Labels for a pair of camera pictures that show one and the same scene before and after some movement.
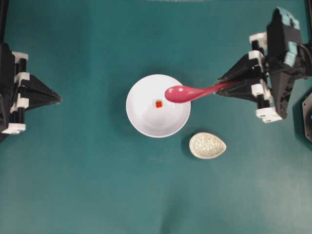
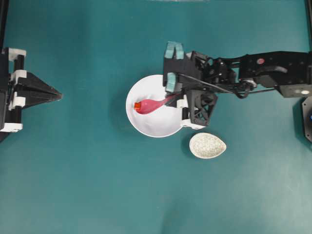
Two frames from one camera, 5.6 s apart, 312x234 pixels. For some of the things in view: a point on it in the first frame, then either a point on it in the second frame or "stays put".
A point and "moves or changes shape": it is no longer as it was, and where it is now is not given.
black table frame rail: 3,18 stays put
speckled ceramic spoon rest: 204,145 stays put
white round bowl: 150,112 stays put
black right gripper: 282,51 -> 202,100
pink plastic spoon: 181,94 moves or changes shape
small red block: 159,104 -> 137,105
